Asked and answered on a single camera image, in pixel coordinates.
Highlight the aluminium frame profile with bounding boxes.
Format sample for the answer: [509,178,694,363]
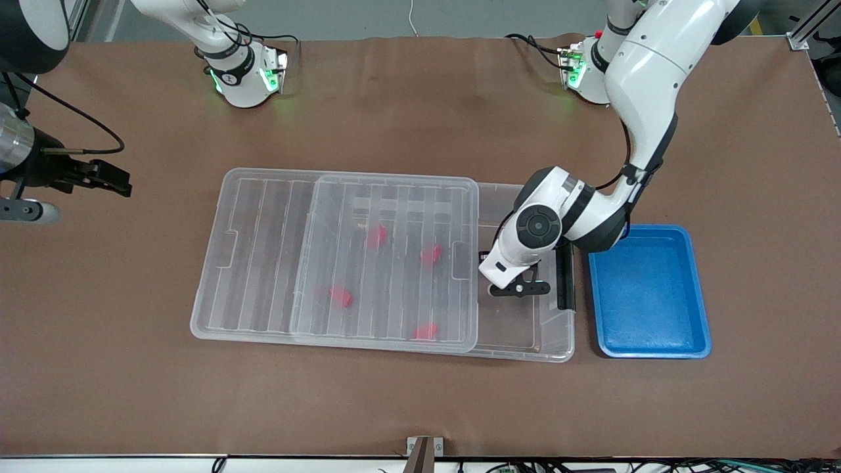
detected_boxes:
[786,0,841,51]

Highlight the blue plastic tray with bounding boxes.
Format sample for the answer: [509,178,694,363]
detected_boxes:
[588,224,713,360]

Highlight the brown table mat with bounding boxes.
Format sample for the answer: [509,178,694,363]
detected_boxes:
[0,34,841,459]

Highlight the metal mount bracket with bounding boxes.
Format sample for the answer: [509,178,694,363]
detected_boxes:
[406,436,445,473]

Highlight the clear ribbed plastic lid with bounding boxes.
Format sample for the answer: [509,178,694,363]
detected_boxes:
[190,168,480,355]

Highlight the clear plastic storage box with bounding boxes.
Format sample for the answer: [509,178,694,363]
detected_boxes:
[291,172,577,363]

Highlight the black box latch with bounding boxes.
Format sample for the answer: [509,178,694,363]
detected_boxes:
[555,244,578,311]

